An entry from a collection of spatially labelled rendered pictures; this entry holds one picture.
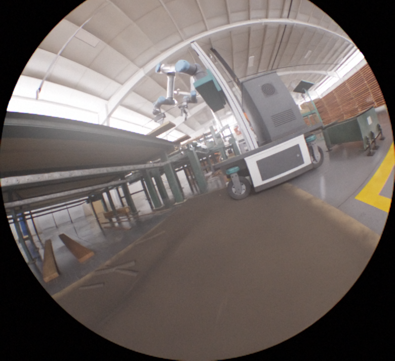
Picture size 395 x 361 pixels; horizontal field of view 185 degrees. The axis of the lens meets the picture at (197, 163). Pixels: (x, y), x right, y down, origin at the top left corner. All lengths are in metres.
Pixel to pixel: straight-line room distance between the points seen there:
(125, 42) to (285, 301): 7.29
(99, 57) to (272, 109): 7.10
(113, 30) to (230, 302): 7.04
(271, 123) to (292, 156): 0.27
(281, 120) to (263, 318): 0.98
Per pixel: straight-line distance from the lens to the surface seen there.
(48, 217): 6.18
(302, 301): 0.35
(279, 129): 0.93
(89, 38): 6.29
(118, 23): 6.71
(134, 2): 6.61
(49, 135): 0.91
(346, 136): 1.37
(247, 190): 0.92
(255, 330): 0.33
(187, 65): 1.07
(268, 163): 0.82
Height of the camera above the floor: 0.33
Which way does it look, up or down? 3 degrees up
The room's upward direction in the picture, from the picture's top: 21 degrees counter-clockwise
